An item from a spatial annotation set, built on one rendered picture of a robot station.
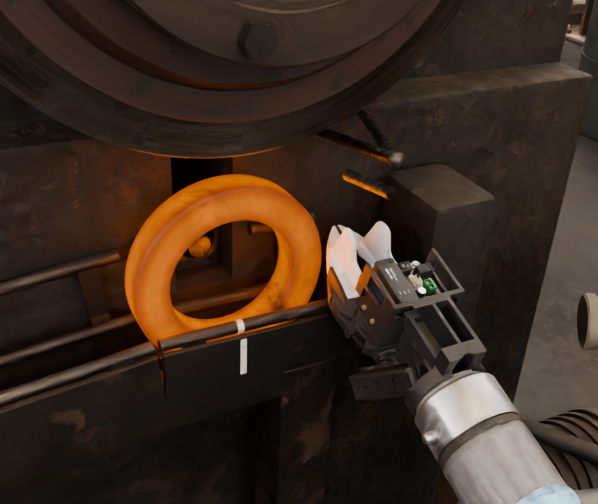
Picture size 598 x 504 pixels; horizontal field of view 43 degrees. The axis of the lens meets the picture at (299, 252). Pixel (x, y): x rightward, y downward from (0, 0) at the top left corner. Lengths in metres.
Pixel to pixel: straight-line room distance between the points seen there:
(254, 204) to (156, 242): 0.09
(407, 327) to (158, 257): 0.22
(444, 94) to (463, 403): 0.35
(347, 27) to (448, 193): 0.29
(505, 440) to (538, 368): 1.32
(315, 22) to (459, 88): 0.36
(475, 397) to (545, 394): 1.23
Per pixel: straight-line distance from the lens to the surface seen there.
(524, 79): 0.90
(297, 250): 0.70
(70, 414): 0.68
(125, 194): 0.70
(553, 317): 2.11
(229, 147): 0.60
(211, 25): 0.47
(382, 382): 0.69
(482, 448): 0.59
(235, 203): 0.65
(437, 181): 0.79
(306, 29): 0.50
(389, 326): 0.64
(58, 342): 0.72
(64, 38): 0.52
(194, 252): 0.76
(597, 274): 2.36
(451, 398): 0.61
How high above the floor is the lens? 1.12
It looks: 30 degrees down
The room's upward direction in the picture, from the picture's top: 3 degrees clockwise
